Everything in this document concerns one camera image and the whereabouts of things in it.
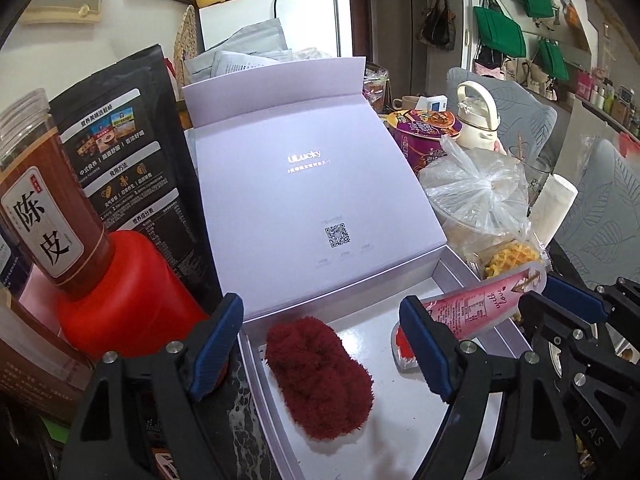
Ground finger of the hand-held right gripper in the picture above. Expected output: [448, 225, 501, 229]
[517, 290, 616, 401]
[544, 274, 640, 358]

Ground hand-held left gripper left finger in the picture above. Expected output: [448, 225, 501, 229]
[59, 292, 244, 480]

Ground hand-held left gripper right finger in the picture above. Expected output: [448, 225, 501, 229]
[398, 295, 581, 480]

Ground pink cone-shaped packet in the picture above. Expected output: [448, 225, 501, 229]
[419, 266, 547, 334]

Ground red fluffy scrunchie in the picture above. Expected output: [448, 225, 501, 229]
[264, 317, 375, 442]

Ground white gift box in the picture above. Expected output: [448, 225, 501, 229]
[181, 56, 533, 480]

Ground small red sachet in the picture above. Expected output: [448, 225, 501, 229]
[391, 322, 422, 372]

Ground packed waffle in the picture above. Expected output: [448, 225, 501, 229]
[481, 240, 544, 281]

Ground red snack packet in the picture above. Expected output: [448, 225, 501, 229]
[56, 230, 211, 361]

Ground grey leaf-print chair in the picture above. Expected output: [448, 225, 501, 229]
[554, 137, 640, 288]
[446, 66, 559, 167]

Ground clear drinking glass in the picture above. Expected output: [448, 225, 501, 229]
[519, 156, 552, 202]

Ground clear plastic bag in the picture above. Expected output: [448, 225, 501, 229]
[417, 135, 537, 248]

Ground brown carton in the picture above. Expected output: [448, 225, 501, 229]
[0, 300, 97, 428]

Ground row of shelf bottles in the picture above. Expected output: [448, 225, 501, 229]
[575, 70, 640, 137]

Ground cream water bottle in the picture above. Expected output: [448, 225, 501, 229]
[455, 80, 501, 151]

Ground purple instant noodle cup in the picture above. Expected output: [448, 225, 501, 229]
[386, 109, 464, 177]

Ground black stand-up pouch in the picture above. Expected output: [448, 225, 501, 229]
[49, 44, 223, 313]

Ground clear jar of dried peel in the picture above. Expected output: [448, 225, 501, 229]
[0, 87, 117, 301]

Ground red snack bags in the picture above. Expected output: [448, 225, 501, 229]
[362, 66, 392, 112]

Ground grey mailer bags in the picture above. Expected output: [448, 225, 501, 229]
[183, 17, 294, 87]

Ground woven straw trivet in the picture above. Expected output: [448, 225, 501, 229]
[172, 4, 199, 75]

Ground black hanging handbag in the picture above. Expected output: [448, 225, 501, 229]
[416, 0, 457, 52]

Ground brown door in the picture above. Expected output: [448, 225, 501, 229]
[349, 0, 374, 62]

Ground white fridge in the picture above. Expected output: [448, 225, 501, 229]
[198, 0, 354, 62]

